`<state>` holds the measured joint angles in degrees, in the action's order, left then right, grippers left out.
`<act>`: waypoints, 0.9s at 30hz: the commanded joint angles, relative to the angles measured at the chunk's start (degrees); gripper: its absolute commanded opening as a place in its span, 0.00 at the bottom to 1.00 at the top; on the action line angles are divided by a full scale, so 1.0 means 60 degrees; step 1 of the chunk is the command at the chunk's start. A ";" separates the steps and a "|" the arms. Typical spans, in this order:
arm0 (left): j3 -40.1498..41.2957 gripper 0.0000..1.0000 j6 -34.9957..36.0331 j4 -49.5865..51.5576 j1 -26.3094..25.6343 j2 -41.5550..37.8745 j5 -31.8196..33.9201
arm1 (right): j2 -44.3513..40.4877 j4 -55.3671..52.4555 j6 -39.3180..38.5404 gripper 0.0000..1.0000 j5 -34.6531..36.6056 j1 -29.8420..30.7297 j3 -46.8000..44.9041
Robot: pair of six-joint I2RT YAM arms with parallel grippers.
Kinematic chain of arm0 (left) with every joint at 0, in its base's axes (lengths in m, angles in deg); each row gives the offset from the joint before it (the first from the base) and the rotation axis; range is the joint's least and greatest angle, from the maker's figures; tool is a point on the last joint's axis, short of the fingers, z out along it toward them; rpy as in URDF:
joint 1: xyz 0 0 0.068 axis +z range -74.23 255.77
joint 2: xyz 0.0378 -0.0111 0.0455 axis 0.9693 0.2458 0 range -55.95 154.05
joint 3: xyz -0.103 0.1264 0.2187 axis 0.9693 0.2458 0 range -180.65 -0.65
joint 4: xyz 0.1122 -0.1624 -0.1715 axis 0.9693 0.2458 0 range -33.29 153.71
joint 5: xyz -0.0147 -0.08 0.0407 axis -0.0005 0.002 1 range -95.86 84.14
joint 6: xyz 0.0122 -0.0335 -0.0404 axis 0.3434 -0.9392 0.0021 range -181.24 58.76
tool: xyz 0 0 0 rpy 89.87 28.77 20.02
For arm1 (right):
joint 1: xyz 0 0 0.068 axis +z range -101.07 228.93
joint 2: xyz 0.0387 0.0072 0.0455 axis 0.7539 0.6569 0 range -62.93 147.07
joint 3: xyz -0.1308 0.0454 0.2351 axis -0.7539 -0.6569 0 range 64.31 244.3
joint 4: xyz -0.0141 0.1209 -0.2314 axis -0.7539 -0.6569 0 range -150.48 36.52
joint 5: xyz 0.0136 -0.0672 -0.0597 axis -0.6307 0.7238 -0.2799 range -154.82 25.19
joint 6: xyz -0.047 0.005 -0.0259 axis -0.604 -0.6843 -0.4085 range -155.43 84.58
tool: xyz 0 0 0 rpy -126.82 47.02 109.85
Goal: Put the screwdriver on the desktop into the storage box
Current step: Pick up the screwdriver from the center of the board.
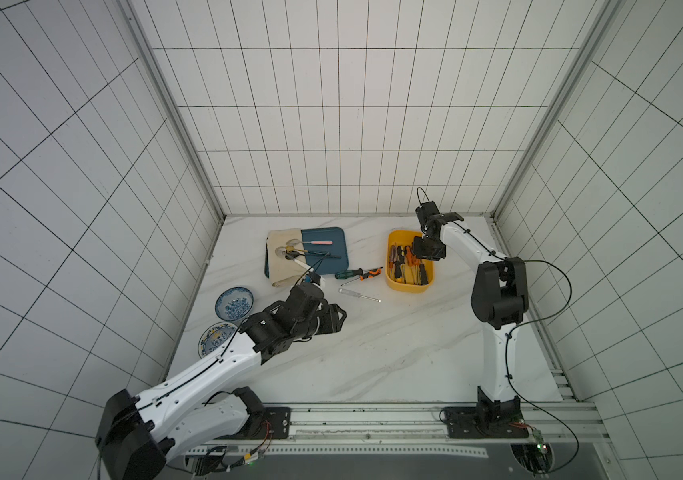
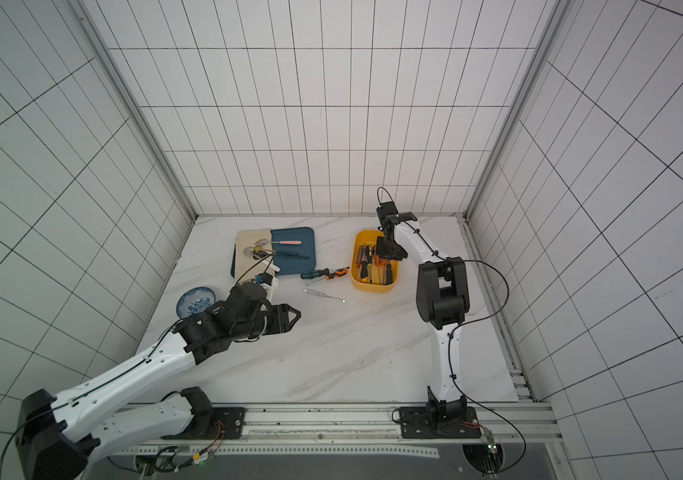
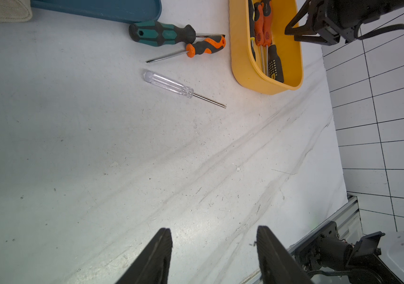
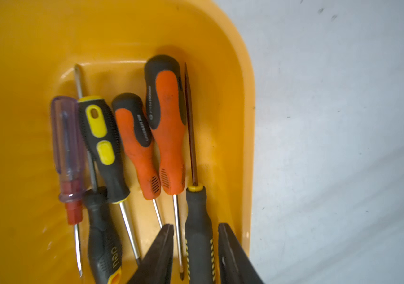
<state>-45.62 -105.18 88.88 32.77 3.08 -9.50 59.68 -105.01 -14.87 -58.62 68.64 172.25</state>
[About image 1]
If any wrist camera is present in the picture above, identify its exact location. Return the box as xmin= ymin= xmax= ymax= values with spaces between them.
xmin=303 ymin=272 xmax=323 ymax=286
xmin=415 ymin=201 xmax=441 ymax=231

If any teal placemat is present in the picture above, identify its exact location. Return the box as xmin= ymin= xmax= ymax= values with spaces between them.
xmin=301 ymin=227 xmax=349 ymax=276

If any black yellow dotted screwdriver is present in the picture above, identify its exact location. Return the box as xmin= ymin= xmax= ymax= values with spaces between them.
xmin=415 ymin=248 xmax=429 ymax=286

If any beige cloth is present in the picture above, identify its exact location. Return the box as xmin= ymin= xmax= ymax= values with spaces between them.
xmin=266 ymin=229 xmax=309 ymax=287

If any small black yellow screwdriver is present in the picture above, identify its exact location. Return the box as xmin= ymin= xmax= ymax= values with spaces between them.
xmin=397 ymin=245 xmax=405 ymax=283

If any blue patterned plate near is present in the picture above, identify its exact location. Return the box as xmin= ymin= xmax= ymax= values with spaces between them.
xmin=198 ymin=322 xmax=238 ymax=358

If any green black screwdriver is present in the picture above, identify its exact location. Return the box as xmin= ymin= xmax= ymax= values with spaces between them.
xmin=335 ymin=268 xmax=365 ymax=280

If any purple red screwdriver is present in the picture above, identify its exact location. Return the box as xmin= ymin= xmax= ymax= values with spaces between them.
xmin=387 ymin=244 xmax=397 ymax=279

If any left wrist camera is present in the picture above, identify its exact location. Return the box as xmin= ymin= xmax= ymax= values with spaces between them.
xmin=303 ymin=272 xmax=323 ymax=286

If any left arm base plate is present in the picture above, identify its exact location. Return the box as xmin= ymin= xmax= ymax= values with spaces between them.
xmin=238 ymin=406 xmax=292 ymax=440

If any pink handled spoon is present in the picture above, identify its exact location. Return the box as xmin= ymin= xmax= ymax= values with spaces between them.
xmin=286 ymin=239 xmax=334 ymax=247

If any white handled spoon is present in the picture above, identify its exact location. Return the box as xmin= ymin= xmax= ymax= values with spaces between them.
xmin=285 ymin=252 xmax=315 ymax=272

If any blue patterned plate far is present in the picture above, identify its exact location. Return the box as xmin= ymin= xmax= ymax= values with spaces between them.
xmin=215 ymin=286 xmax=255 ymax=323

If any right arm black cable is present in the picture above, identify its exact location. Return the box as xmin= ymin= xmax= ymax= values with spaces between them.
xmin=499 ymin=259 xmax=581 ymax=475

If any yellow storage box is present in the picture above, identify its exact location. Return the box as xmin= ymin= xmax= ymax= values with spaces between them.
xmin=385 ymin=230 xmax=433 ymax=294

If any small orange screwdriver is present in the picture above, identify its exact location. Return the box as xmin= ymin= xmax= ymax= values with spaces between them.
xmin=347 ymin=267 xmax=383 ymax=284

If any blue patterned plate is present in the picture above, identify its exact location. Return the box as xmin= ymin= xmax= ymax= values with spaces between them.
xmin=215 ymin=286 xmax=255 ymax=323
xmin=198 ymin=322 xmax=238 ymax=358

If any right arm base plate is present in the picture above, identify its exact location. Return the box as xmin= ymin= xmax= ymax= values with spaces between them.
xmin=439 ymin=407 xmax=529 ymax=440

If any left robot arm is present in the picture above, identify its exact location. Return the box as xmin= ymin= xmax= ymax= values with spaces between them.
xmin=95 ymin=283 xmax=347 ymax=479

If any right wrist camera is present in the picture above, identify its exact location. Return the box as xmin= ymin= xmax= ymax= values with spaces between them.
xmin=415 ymin=201 xmax=441 ymax=231

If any long black yellow screwdriver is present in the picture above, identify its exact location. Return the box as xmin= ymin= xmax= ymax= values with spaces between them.
xmin=391 ymin=246 xmax=403 ymax=282

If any dark handled spoon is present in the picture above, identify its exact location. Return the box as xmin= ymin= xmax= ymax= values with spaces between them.
xmin=276 ymin=246 xmax=341 ymax=259

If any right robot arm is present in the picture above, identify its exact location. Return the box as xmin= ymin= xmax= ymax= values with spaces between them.
xmin=413 ymin=201 xmax=529 ymax=436

